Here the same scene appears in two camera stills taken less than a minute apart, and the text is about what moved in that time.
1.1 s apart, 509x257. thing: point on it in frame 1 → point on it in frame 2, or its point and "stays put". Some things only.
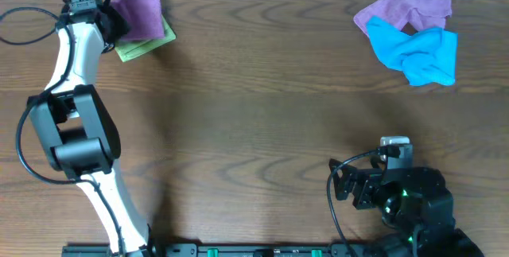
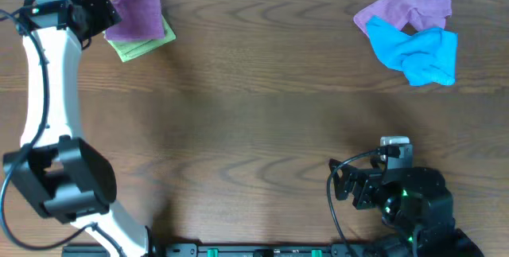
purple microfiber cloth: x=143 y=13 stays put
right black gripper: x=367 y=180 stays put
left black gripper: x=113 y=26 → x=100 y=13
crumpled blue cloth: x=426 y=57 stays put
